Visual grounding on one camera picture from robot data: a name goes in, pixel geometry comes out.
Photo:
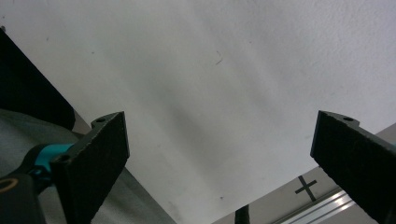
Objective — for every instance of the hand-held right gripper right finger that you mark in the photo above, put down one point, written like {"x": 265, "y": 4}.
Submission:
{"x": 351, "y": 155}

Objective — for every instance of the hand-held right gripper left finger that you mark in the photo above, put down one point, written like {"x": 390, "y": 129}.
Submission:
{"x": 93, "y": 155}

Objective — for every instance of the black and teal device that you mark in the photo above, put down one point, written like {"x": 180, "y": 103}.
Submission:
{"x": 18, "y": 193}

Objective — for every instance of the aluminium rail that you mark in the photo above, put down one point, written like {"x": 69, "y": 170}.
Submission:
{"x": 320, "y": 210}

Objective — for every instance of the small black post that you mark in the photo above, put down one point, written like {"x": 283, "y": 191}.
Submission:
{"x": 242, "y": 216}

